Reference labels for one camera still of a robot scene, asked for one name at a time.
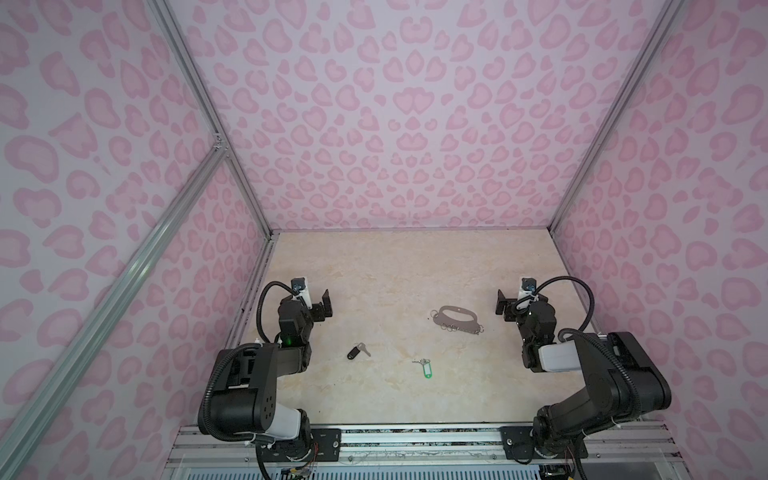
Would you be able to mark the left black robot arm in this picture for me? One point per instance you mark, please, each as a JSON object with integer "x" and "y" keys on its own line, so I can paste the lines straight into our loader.
{"x": 240, "y": 402}

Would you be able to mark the black headed key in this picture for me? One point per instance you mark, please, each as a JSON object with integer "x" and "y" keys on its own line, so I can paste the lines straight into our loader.
{"x": 360, "y": 348}

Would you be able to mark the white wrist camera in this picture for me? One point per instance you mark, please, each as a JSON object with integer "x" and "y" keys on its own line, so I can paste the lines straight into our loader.
{"x": 528, "y": 286}
{"x": 300, "y": 288}

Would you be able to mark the diagonal aluminium frame bar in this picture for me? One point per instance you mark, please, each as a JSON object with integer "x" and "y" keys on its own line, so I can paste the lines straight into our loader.
{"x": 38, "y": 414}

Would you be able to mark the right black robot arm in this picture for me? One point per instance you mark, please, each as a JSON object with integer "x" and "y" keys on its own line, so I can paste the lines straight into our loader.
{"x": 621, "y": 382}

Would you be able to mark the corner aluminium post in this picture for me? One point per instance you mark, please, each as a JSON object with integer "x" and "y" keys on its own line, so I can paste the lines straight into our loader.
{"x": 179, "y": 47}
{"x": 662, "y": 28}

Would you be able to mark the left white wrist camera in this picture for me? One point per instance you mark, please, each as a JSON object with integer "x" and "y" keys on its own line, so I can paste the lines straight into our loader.
{"x": 300, "y": 288}

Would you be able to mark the left corner aluminium post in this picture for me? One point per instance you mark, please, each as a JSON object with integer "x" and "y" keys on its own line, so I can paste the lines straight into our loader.
{"x": 179, "y": 47}

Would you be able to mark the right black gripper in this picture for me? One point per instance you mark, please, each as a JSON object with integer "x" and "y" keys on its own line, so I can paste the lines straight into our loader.
{"x": 505, "y": 304}

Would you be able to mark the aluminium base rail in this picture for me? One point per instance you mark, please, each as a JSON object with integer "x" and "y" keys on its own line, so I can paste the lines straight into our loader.
{"x": 640, "y": 450}

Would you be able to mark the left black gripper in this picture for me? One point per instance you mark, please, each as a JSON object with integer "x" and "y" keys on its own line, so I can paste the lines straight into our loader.
{"x": 320, "y": 306}

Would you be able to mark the right corner aluminium post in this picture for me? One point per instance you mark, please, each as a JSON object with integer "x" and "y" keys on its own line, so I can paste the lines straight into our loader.
{"x": 662, "y": 28}

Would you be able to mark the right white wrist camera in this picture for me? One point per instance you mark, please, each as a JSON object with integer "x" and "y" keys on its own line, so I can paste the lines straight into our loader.
{"x": 528, "y": 286}

